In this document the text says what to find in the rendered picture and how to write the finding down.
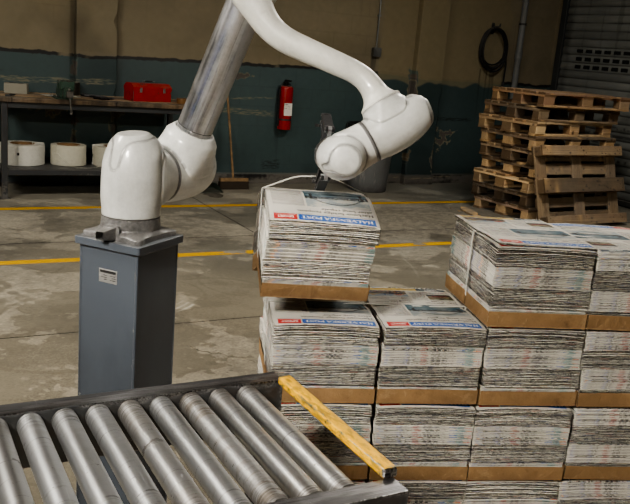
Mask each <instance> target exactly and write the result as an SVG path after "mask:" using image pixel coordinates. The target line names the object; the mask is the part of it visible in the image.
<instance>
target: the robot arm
mask: <svg viewBox="0 0 630 504"><path fill-rule="evenodd" d="M276 1H277V0H226V1H225V3H224V6H223V8H222V11H221V13H220V16H219V18H218V21H217V23H216V26H215V28H214V31H213V33H212V36H211V39H210V41H209V44H208V46H207V49H206V51H205V54H204V56H203V59H202V61H201V64H200V66H199V69H198V71H197V74H196V76H195V79H194V81H193V84H192V87H191V89H190V92H189V94H188V97H187V99H186V102H185V104H184V107H183V109H182V112H181V114H180V117H179V119H178V120H177V121H175V122H173V123H170V124H169V125H167V126H166V128H165V130H164V131H163V133H162V134H161V135H160V137H159V138H158V139H157V138H156V137H155V136H154V135H152V134H151V133H149V132H146V131H140V130H128V131H121V132H118V133H117V134H116V135H115V136H114V137H112V138H111V140H110V141H109V143H108V145H107V148H106V150H105V153H104V156H103V160H102V168H101V186H100V196H101V221H100V225H98V226H95V227H91V228H87V229H84V230H83V235H84V236H88V237H96V239H97V240H100V241H108V240H110V241H115V242H120V243H125V244H129V245H131V246H143V245H144V244H146V243H149V242H153V241H156V240H159V239H163V238H166V237H172V236H176V230H175V229H171V228H167V227H163V226H161V220H160V213H161V206H162V205H164V204H165V203H166V202H173V201H179V200H183V199H187V198H190V197H193V196H196V195H198V194H200V193H201V192H203V191H204V190H206V189H207V188H208V187H209V185H210V184H211V183H212V181H213V179H214V177H215V174H216V169H217V164H216V158H215V155H216V149H217V145H216V142H215V139H214V136H213V135H212V133H213V131H214V128H215V126H216V124H217V121H218V119H219V116H220V114H221V112H222V109H223V107H224V104H225V102H226V100H227V97H228V95H229V92H230V90H231V88H232V85H233V83H234V80H235V78H236V76H237V73H238V71H239V68H240V66H241V64H242V61H243V59H244V56H245V54H246V52H247V49H248V47H249V44H250V42H251V40H252V37H253V35H254V32H256V33H257V34H258V35H259V36H260V37H261V38H262V39H263V40H264V41H265V42H266V43H267V44H269V45H270V46H271V47H273V48H274V49H276V50H277V51H279V52H281V53H283V54H285V55H287V56H289V57H291V58H294V59H296V60H298V61H301V62H303V63H306V64H308V65H310V66H313V67H315V68H318V69H320V70H322V71H325V72H327V73H330V74H332V75H334V76H337V77H339V78H341V79H344V80H346V81H348V82H349V83H351V84H352V85H354V86H355V87H356V88H357V89H358V91H359V92H360V93H361V95H362V98H363V102H364V105H363V109H362V112H361V114H362V116H363V120H362V121H361V122H359V123H357V124H355V125H353V126H351V127H349V128H346V129H344V130H342V131H339V132H337V133H334V132H335V127H334V125H333V121H332V116H331V114H330V113H321V118H322V120H320V124H315V127H321V138H320V142H319V143H318V144H317V146H316V148H315V152H314V157H315V158H314V159H315V162H316V164H317V166H318V172H317V175H316V176H314V177H310V180H312V183H315V184H316V185H315V188H314V189H315V190H316V191H324V190H325V188H326V186H327V184H328V182H329V181H330V180H331V178H332V179H335V180H349V179H352V178H354V177H356V176H357V175H359V174H361V173H362V172H363V171H364V170H366V169H367V168H368V167H370V166H371V165H373V164H375V163H376V162H378V161H380V160H382V159H384V158H387V157H390V156H393V155H395V154H397V153H399V152H401V151H402V150H404V149H406V148H408V147H409V146H411V145H412V144H414V143H415V142H416V141H418V140H419V139H420V138H421V137H422V136H423V135H424V134H425V133H426V132H427V131H428V130H429V128H430V127H431V125H432V123H433V121H434V115H433V110H432V107H431V105H430V103H429V101H428V100H427V99H426V98H424V97H423V96H421V95H416V94H409V95H407V96H404V95H402V94H401V93H400V92H399V91H397V90H392V89H390V88H389V87H387V86H386V85H385V83H384V82H383V81H382V80H381V79H380V77H379V76H378V75H377V74H376V73H375V72H374V71H373V70H371V69H370V68H369V67H368V66H366V65H365V64H363V63H362V62H360V61H358V60H356V59H354V58H352V57H350V56H348V55H346V54H344V53H342V52H340V51H337V50H335V49H333V48H331V47H329V46H327V45H325V44H323V43H320V42H318V41H316V40H314V39H312V38H310V37H308V36H305V35H303V34H301V33H299V32H297V31H296V30H294V29H292V28H291V27H289V26H288V25H287V24H285V23H284V22H283V21H282V19H281V18H280V17H279V15H278V14H277V12H276V10H275V7H274V3H275V2H276ZM331 133H334V134H333V135H332V136H331Z"/></svg>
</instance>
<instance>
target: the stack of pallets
mask: <svg viewBox="0 0 630 504"><path fill-rule="evenodd" d="M492 90H493V93H492V98H491V100H490V99H485V101H484V103H485V109H484V112H483V113H479V123H478V127H481V131H482V134H481V138H480V142H481V143H480V144H481V146H480V152H479V154H482V157H481V158H482V164H481V166H480V167H474V175H473V183H472V184H473V185H472V191H471V193H472V194H474V198H475V201H474V204H473V207H477V208H495V211H494V213H497V214H501V215H520V219H534V220H537V217H536V213H538V209H536V207H535V199H536V198H537V196H536V195H535V192H534V181H533V180H535V175H533V170H534V162H533V161H532V151H531V147H534V146H540V145H580V146H589V143H590V140H594V141H600V143H599V146H614V143H616V138H609V137H610V136H611V135H610V134H611V128H612V125H618V123H617V121H618V115H620V111H622V112H629V105H630V98H625V97H614V96H608V95H599V94H590V93H582V92H571V91H557V90H543V89H528V88H514V87H499V86H493V89H492ZM508 92H509V93H513V99H507V98H508ZM606 100H610V101H614V103H613V108H605V102H606ZM500 106H506V107H507V109H506V112H500ZM541 108H542V109H541ZM568 112H569V117H568V115H567V114H568ZM594 113H600V114H603V118H602V121H593V120H594V119H593V117H594ZM495 120H499V121H502V125H494V122H495ZM527 125H530V126H527ZM558 125H560V126H564V127H563V130H560V129H559V127H558ZM586 126H593V127H596V129H595V134H584V133H585V127H586ZM496 134H499V135H503V139H495V138H496ZM564 141H565V144H564ZM496 148H500V149H502V152H495V151H496ZM496 161H497V162H502V163H504V165H496ZM489 175H493V176H496V177H495V178H489ZM523 176H527V177H523ZM487 188H489V189H493V190H494V191H487ZM489 202H492V203H495V204H489ZM513 209H517V210H513Z"/></svg>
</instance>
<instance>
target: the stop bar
mask: <svg viewBox="0 0 630 504"><path fill-rule="evenodd" d="M278 384H279V385H280V386H281V387H282V388H283V389H285V390H286V391H287V392H288V393H289V394H290V395H291V396H292V397H293V398H295V399H296V400H297V401H298V402H299V403H300V404H301V405H302V406H303V407H304V408H306V409H307V410H308V411H309V412H310V413H311V414H312V415H313V416H314V417H316V418H317V419H318V420H319V421H320V422H321V423H322V424H323V425H324V426H326V427H327V428H328V429H329V430H330V431H331V432H332V433H333V434H334V435H335V436H337V437H338V438H339V439H340V440H341V441H342V442H343V443H344V444H345V445H347V446H348V447H349V448H350V449H351V450H352V451H353V452H354V453H355V454H357V455H358V456H359V457H360V458H361V459H362V460H363V461H364V462H365V463H366V464H368V465H369V466H370V467H371V468H372V469H373V470H374V471H375V472H376V473H378V474H379V475H380V476H381V477H382V478H383V479H386V478H391V477H395V476H396V475H397V467H396V466H395V465H394V464H393V463H391V462H390V461H389V460H388V459H387V458H386V457H384V456H383V455H382V454H381V453H380V452H379V451H377V450H376V449H375V448H374V447H373V446H372V445H371V444H369V443H368V442H367V441H366V440H365V439H364V438H362V437H361V436H360V435H359V434H358V433H357V432H355V431H354V430H353V429H352V428H351V427H350V426H348V425H347V424H346V423H345V422H344V421H343V420H341V419H340V418H339V417H338V416H337V415H336V414H334V413H333V412H332V411H331V410H330V409H329V408H327V407H326V406H325V405H324V404H323V403H322V402H320V401H319V400H318V399H317V398H316V397H315V396H313V395H312V394H311V393H310V392H309V391H308V390H306V389H305V388H304V387H303V386H302V385H301V384H299V383H298V382H297V381H296V380H295V379H294V378H292V377H291V376H290V375H285V376H279V378H278Z"/></svg>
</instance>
